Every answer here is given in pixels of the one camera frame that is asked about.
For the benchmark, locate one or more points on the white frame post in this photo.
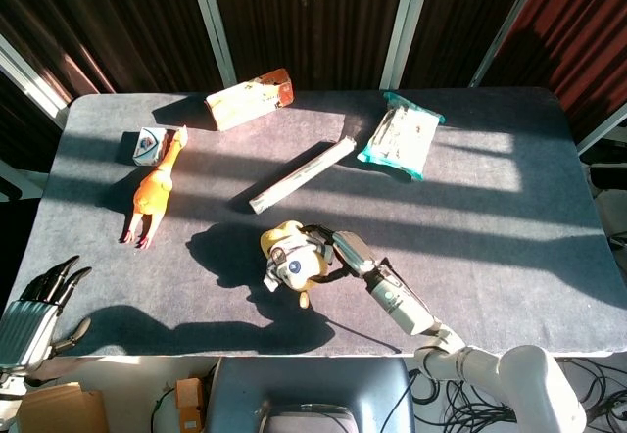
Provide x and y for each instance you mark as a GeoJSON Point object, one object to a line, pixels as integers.
{"type": "Point", "coordinates": [404, 26]}
{"type": "Point", "coordinates": [213, 26]}
{"type": "Point", "coordinates": [29, 80]}
{"type": "Point", "coordinates": [507, 26]}
{"type": "Point", "coordinates": [602, 136]}

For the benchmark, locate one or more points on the dark blue table cloth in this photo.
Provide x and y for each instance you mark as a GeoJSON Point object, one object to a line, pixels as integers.
{"type": "Point", "coordinates": [490, 281]}

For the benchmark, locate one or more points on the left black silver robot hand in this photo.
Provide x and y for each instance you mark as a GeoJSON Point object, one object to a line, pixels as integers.
{"type": "Point", "coordinates": [24, 325]}

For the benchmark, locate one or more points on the red curtain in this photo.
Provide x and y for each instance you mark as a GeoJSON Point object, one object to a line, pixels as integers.
{"type": "Point", "coordinates": [588, 31]}

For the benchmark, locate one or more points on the orange rubber chicken toy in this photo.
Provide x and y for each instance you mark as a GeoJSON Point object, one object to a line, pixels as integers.
{"type": "Point", "coordinates": [154, 188]}

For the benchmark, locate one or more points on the long silver wrapped tube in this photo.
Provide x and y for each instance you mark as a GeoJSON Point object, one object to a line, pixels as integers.
{"type": "Point", "coordinates": [299, 176]}

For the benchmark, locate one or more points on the orange white carton box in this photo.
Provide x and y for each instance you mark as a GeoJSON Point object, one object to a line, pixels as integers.
{"type": "Point", "coordinates": [245, 102]}

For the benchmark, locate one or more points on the small white blue box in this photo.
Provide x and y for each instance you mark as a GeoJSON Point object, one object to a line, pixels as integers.
{"type": "Point", "coordinates": [147, 146]}

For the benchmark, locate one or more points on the teal edged snack packet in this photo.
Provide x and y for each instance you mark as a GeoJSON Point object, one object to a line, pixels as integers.
{"type": "Point", "coordinates": [399, 134]}

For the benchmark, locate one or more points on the dark brown curtain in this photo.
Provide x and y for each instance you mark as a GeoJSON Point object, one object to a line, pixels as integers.
{"type": "Point", "coordinates": [313, 16]}
{"type": "Point", "coordinates": [108, 26]}
{"type": "Point", "coordinates": [460, 16]}

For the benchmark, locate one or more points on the yellow white plush toy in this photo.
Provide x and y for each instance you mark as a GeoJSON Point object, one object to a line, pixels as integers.
{"type": "Point", "coordinates": [299, 269]}

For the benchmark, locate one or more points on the black chair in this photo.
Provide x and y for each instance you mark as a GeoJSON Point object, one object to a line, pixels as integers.
{"type": "Point", "coordinates": [610, 183]}

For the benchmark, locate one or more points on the brown cardboard box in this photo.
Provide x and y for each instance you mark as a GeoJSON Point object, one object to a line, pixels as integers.
{"type": "Point", "coordinates": [63, 411]}

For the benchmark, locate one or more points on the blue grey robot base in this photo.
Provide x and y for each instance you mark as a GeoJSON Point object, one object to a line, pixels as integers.
{"type": "Point", "coordinates": [313, 384]}

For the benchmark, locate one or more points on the orange floor device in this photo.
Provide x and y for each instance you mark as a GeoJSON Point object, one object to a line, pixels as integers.
{"type": "Point", "coordinates": [190, 406]}

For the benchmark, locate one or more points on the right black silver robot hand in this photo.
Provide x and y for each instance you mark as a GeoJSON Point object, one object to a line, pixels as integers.
{"type": "Point", "coordinates": [355, 252]}

